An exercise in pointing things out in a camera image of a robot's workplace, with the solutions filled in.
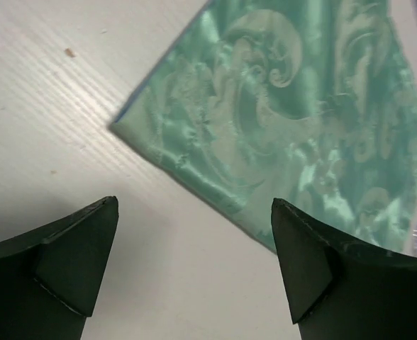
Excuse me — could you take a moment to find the green satin patterned cloth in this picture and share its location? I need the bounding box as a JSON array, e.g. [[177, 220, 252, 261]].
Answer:
[[111, 1, 417, 251]]

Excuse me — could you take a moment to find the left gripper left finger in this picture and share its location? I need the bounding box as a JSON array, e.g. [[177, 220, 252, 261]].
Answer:
[[0, 196, 118, 340]]

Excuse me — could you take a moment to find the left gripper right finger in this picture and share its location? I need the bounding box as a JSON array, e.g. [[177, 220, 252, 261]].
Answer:
[[271, 198, 417, 339]]

